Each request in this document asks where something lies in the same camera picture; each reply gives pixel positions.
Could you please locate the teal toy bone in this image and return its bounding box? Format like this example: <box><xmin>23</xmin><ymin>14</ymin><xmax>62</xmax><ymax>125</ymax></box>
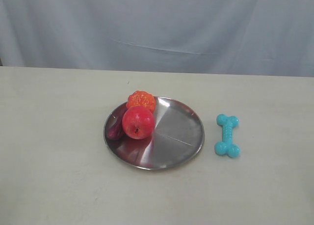
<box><xmin>214</xmin><ymin>114</ymin><xmax>240</xmax><ymax>158</ymax></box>

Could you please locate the orange peeled tangerine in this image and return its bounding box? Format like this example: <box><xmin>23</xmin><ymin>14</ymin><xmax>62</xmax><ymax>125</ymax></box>
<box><xmin>126</xmin><ymin>90</ymin><xmax>156</xmax><ymax>113</ymax></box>

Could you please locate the red apple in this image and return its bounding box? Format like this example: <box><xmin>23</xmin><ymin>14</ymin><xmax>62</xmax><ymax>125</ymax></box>
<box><xmin>122</xmin><ymin>106</ymin><xmax>155</xmax><ymax>140</ymax></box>

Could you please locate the round stainless steel plate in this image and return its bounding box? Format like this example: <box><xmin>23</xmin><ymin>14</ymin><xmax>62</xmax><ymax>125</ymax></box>
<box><xmin>104</xmin><ymin>96</ymin><xmax>205</xmax><ymax>170</ymax></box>

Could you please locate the white backdrop cloth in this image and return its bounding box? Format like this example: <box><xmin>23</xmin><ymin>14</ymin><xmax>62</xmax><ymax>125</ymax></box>
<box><xmin>0</xmin><ymin>0</ymin><xmax>314</xmax><ymax>77</ymax></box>

